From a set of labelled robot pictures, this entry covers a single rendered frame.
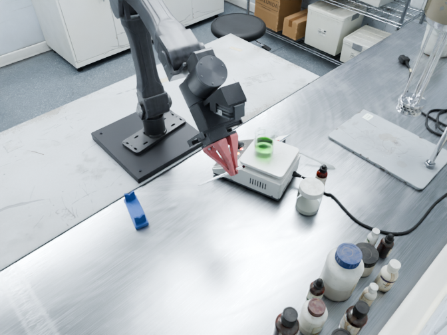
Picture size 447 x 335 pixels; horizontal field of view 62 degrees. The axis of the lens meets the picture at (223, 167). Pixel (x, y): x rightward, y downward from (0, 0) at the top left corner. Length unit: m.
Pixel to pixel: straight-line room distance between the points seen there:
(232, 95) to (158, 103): 0.40
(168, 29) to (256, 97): 0.60
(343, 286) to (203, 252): 0.31
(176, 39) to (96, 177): 0.48
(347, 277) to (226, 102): 0.39
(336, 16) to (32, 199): 2.59
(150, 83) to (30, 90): 2.39
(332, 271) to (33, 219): 0.71
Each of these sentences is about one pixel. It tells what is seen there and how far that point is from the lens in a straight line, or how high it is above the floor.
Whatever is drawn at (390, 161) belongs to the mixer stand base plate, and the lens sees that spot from 1.14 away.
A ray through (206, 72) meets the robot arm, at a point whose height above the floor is 1.30.
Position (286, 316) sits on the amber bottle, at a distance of 0.69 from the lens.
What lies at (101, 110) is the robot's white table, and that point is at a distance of 1.30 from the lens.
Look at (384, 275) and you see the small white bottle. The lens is 0.84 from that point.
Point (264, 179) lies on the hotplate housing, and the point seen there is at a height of 0.97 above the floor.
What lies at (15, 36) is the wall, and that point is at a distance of 3.73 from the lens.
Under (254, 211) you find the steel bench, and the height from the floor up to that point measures 0.90.
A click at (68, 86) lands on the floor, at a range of 3.25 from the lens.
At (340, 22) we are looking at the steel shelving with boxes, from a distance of 3.13.
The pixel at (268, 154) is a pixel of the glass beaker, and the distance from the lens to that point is 0.92.
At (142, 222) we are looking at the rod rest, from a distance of 0.92.
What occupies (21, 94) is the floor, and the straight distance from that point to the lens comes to 3.31.
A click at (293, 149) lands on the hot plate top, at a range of 0.97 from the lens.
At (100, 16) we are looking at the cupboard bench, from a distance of 3.30.
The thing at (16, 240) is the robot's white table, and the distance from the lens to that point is 1.00.
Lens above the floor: 1.63
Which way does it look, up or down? 45 degrees down
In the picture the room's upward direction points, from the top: straight up
